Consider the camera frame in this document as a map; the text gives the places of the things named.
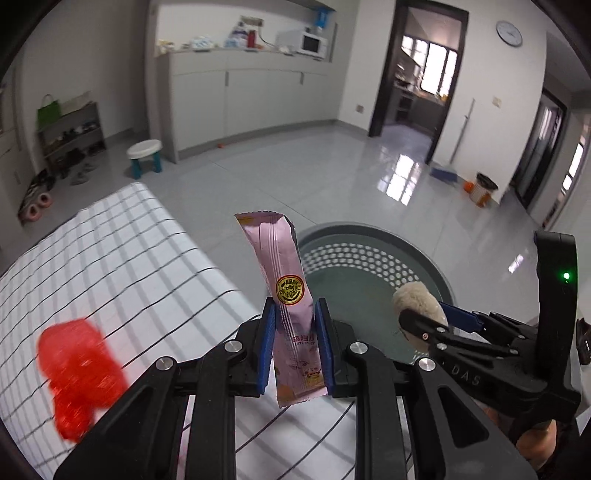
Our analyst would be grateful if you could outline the pair of pink slippers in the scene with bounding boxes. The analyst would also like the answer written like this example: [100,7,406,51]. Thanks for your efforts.
[25,193,52,220]

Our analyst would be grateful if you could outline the white microwave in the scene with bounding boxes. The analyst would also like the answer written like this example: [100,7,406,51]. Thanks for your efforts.
[277,28,329,59]

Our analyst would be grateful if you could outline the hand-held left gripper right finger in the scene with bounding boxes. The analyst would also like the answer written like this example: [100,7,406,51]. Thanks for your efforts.
[314,298,539,480]

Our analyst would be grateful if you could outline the white flat box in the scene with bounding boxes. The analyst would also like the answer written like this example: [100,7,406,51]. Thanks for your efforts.
[60,92,93,115]

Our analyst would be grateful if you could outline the grey sideboard cabinet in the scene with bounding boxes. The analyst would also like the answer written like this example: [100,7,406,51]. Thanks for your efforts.
[157,44,342,162]

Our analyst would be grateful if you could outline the pink snack stick packet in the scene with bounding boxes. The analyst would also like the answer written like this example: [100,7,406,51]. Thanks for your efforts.
[234,211,329,408]

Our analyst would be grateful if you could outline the tall white cabinet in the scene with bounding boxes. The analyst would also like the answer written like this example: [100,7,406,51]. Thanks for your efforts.
[0,69,28,222]

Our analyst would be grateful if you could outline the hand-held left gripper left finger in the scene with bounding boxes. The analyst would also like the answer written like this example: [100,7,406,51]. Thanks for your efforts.
[53,298,278,480]

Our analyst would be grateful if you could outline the person's right hand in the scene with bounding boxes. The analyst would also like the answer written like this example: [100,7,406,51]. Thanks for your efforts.
[515,416,561,470]

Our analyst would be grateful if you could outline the kitchen window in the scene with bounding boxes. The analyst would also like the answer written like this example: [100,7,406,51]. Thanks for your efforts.
[402,37,458,95]

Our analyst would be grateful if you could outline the grey perforated laundry basket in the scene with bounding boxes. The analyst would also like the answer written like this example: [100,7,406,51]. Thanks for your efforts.
[295,222,455,370]

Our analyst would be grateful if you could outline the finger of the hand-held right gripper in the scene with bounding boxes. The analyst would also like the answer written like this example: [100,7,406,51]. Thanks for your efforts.
[399,307,514,366]
[438,301,539,348]

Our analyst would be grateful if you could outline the grey shoe rack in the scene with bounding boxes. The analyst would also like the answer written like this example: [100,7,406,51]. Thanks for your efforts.
[37,102,107,174]

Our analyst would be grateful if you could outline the red plastic bag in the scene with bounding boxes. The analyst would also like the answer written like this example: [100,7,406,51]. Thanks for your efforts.
[37,318,130,441]

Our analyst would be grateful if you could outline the pair of grey slippers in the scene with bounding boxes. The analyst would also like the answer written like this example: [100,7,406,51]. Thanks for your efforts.
[69,161,98,185]

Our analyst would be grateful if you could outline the kitchen cabinets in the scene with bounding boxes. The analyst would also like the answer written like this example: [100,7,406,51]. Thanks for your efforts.
[394,85,446,125]

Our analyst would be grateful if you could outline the white stool with blue legs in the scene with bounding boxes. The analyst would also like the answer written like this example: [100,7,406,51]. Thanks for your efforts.
[127,140,163,180]

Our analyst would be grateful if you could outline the round wall clock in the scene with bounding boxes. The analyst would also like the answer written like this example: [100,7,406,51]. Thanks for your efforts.
[496,20,523,47]

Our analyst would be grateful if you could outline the round beige plush toy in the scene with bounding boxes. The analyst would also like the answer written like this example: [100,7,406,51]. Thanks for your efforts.
[392,282,450,354]

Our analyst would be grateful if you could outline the white orange waste bin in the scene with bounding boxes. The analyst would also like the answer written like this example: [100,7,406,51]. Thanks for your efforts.
[468,173,499,208]

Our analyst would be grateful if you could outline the green handbag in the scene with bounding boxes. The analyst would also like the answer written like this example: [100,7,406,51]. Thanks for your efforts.
[37,93,62,130]

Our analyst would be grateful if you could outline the black white checked tablecloth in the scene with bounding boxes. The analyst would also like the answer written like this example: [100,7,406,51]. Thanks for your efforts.
[0,182,416,480]

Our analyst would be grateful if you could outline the dark double door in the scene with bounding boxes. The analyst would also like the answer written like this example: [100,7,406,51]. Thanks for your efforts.
[512,88,568,213]

